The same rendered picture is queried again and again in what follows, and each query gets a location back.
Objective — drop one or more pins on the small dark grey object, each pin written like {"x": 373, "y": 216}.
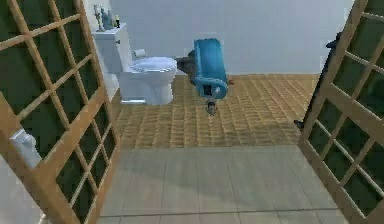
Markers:
{"x": 211, "y": 107}

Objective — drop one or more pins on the small red object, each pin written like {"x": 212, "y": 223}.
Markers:
{"x": 230, "y": 81}

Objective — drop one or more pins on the blue curved box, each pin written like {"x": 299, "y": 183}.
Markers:
{"x": 209, "y": 63}

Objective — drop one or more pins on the white toilet paper roll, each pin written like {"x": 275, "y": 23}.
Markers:
{"x": 140, "y": 53}

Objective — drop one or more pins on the small dark bottle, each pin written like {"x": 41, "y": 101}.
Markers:
{"x": 117, "y": 22}

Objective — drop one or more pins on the blue grey bottle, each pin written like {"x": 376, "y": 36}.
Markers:
{"x": 107, "y": 20}

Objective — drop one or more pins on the grey candlestick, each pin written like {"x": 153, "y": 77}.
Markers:
{"x": 98, "y": 18}

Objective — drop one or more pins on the wooden lattice room door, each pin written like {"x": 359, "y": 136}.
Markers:
{"x": 346, "y": 110}
{"x": 46, "y": 166}

